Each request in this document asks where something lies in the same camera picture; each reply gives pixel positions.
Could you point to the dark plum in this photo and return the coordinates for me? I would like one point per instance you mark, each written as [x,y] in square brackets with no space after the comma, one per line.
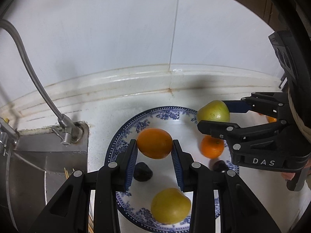
[220,167]
[142,172]

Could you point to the large orange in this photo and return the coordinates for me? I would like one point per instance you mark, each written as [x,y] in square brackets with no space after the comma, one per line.
[154,143]

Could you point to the small gooseneck faucet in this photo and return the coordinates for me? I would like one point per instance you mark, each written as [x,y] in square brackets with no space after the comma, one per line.
[71,133]

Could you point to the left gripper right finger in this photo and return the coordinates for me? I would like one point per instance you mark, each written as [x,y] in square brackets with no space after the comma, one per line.
[240,209]

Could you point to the large kitchen faucet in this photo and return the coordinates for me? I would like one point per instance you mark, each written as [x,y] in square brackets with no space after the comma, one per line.
[9,136]

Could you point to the small orange beside apple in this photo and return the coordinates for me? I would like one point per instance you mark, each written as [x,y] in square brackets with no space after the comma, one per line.
[271,119]

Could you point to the dark plum front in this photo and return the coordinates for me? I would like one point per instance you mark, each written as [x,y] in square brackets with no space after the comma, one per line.
[220,167]

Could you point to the dark wooden window frame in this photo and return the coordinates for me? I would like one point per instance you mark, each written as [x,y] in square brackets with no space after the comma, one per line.
[267,11]

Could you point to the green apple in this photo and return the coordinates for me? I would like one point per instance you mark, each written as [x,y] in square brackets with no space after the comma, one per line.
[216,111]

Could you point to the person hand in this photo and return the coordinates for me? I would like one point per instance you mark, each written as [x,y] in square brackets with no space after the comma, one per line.
[290,176]

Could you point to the blue white porcelain plate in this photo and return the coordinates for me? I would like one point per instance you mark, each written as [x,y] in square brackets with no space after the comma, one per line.
[181,124]

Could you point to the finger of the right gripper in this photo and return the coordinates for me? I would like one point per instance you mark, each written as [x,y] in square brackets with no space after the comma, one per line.
[216,129]
[237,106]

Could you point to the stainless steel sink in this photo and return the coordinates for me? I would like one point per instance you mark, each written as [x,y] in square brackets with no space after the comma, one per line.
[34,169]

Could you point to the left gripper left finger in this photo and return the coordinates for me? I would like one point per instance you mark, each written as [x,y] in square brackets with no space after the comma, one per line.
[68,209]

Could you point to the yellow pear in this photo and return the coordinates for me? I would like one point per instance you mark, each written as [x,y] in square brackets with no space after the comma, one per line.
[170,206]

